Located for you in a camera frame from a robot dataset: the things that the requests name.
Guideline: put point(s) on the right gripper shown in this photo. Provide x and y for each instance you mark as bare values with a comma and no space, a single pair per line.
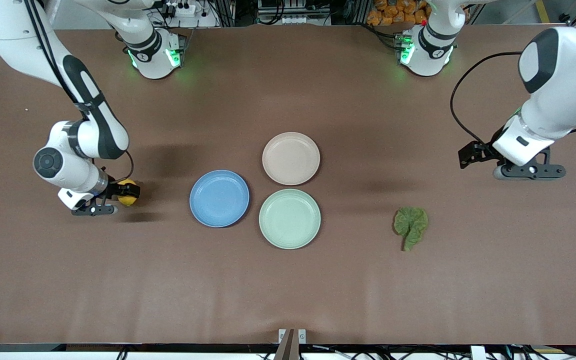
113,189

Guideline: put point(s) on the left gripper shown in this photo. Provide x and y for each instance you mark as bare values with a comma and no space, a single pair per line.
486,149

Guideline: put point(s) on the yellow lemon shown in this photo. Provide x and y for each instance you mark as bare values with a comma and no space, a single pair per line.
126,201

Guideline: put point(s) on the green lettuce leaf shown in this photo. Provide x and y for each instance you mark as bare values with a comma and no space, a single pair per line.
410,222

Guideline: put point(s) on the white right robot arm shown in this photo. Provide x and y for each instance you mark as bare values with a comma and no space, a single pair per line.
93,125

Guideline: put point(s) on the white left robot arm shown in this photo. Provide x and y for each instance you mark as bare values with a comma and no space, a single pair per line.
563,85

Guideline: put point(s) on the blue round plate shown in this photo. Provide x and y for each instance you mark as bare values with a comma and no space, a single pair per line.
219,198

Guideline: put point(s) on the bag of oranges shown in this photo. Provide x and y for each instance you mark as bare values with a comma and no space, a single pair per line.
393,12

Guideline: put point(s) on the pale green round plate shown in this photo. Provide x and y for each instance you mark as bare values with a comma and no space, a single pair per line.
289,218

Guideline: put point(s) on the beige round plate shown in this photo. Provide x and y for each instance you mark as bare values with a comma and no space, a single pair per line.
291,159

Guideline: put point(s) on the white power strip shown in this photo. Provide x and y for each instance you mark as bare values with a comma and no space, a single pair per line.
188,10

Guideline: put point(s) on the metal equipment rack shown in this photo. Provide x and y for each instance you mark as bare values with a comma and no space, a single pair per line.
293,12

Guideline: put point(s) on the small metal edge bracket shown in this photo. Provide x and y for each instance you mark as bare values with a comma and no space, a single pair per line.
302,336

